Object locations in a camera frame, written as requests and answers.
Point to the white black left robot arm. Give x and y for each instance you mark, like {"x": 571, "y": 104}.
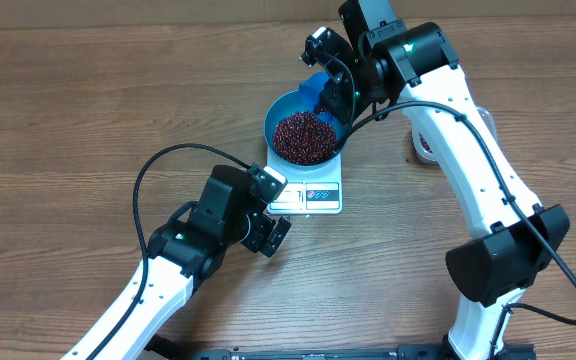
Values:
{"x": 184, "y": 252}

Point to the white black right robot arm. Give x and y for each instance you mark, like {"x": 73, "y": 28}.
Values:
{"x": 513, "y": 236}

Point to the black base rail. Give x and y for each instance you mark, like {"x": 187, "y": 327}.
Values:
{"x": 161, "y": 348}

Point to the teal metal bowl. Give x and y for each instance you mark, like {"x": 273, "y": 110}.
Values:
{"x": 287, "y": 105}

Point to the clear container of red beans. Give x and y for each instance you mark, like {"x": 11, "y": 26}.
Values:
{"x": 424, "y": 151}

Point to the white digital kitchen scale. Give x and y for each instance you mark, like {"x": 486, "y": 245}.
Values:
{"x": 310, "y": 190}

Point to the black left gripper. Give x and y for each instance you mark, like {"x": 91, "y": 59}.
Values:
{"x": 262, "y": 229}

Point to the blue plastic measuring scoop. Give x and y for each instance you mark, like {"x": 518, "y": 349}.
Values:
{"x": 309, "y": 93}

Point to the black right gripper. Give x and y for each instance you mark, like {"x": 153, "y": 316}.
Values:
{"x": 337, "y": 104}

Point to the red beans in bowl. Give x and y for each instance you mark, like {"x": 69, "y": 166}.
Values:
{"x": 304, "y": 140}

